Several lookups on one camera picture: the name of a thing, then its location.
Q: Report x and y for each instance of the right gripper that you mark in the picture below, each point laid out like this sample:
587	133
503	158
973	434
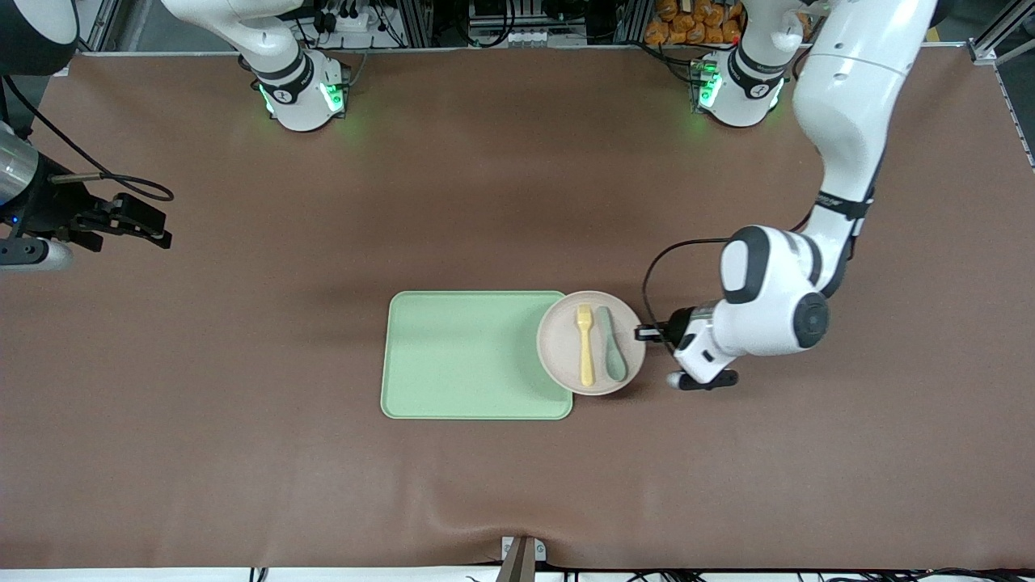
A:
50	208

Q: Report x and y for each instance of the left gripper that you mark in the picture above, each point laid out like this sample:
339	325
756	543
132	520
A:
676	327

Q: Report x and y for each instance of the yellow plastic fork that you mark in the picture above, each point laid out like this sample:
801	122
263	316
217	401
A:
585	356

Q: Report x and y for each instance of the round beige plate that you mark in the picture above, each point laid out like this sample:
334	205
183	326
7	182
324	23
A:
558	356

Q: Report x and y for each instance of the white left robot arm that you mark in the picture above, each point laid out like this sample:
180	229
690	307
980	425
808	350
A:
849	105

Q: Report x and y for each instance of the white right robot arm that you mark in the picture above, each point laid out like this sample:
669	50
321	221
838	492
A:
299	105

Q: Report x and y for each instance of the grey-green plastic spoon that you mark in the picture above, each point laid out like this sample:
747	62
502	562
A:
614	360

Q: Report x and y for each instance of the light green rectangular tray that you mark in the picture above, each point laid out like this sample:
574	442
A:
461	356

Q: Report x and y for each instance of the brown table mat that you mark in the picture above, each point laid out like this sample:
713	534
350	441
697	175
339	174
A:
242	404

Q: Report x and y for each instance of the white power strip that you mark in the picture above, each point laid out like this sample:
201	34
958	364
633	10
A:
346	20

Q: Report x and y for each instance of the orange package pile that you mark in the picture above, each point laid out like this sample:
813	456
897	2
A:
695	20

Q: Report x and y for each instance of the white connector strip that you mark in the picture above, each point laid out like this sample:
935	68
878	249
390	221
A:
517	38

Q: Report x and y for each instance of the aluminium frame post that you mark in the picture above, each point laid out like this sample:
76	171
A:
97	28
990	44

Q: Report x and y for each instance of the metal clamp bracket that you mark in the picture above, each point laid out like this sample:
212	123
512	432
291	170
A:
521	558

